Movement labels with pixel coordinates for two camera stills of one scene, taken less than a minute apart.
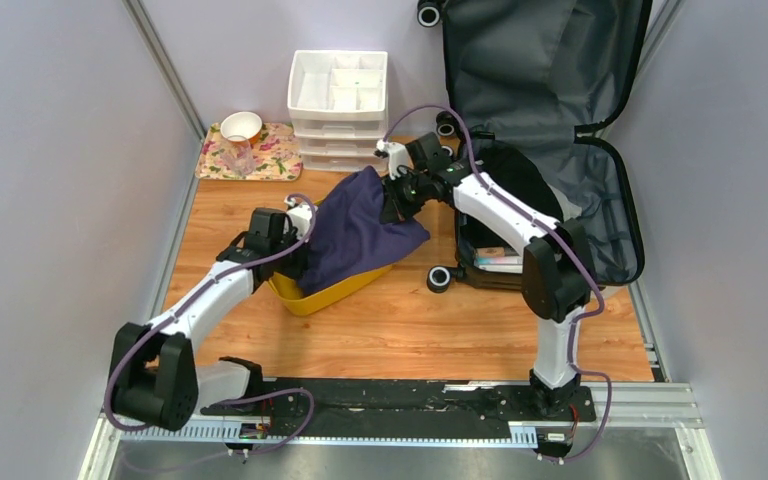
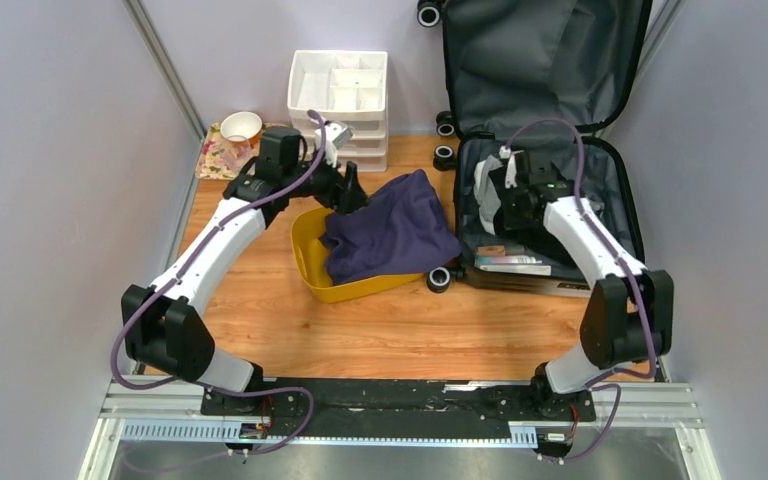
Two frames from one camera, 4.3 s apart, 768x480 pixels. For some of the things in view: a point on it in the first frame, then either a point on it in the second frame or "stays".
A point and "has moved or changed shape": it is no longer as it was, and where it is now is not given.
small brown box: x=490 y=251 stays
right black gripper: x=396 y=208 → x=510 y=222
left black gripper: x=299 y=269 → x=343 y=194
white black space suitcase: x=532 y=74 stays
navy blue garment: x=348 y=240 has moved or changed shape
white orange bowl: x=243 y=124 stays
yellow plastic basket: x=287 y=293 → x=311 y=262
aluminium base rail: x=633 y=407 stays
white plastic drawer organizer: x=337 y=103 stays
